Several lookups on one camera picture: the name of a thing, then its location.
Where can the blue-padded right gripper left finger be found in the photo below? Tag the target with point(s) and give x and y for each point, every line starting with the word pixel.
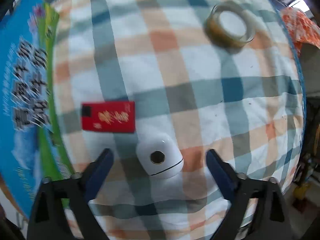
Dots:
pixel 48 219

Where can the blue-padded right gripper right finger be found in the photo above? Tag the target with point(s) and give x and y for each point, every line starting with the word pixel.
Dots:
pixel 270 219

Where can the brown cardboard box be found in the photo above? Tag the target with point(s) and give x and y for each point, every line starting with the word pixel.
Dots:
pixel 31 143

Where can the red card box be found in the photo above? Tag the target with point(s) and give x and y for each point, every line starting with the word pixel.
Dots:
pixel 108 116

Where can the white earbud case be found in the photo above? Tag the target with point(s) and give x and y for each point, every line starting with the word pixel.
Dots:
pixel 160 156

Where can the clear tape roll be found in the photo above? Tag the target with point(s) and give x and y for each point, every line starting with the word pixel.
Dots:
pixel 228 25

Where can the orange patterned cloth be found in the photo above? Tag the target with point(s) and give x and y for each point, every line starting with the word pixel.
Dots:
pixel 301 29

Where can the plaid checkered cloth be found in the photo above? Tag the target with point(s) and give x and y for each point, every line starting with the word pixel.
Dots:
pixel 246 103

